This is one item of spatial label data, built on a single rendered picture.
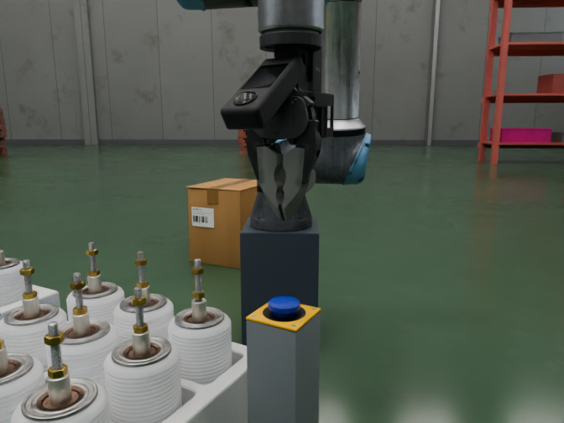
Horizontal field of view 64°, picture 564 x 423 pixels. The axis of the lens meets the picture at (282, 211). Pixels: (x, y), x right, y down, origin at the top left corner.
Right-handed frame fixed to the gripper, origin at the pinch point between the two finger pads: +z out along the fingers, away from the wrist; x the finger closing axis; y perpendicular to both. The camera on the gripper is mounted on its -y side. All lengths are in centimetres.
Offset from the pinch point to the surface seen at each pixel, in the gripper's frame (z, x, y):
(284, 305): 11.3, -0.8, -1.0
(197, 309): 17.2, 16.4, 3.9
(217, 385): 26.3, 10.6, 0.5
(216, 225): 28, 76, 90
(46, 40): -187, 943, 657
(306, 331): 14.3, -3.7, -0.6
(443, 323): 44, -10, 77
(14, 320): 18.9, 40.7, -9.2
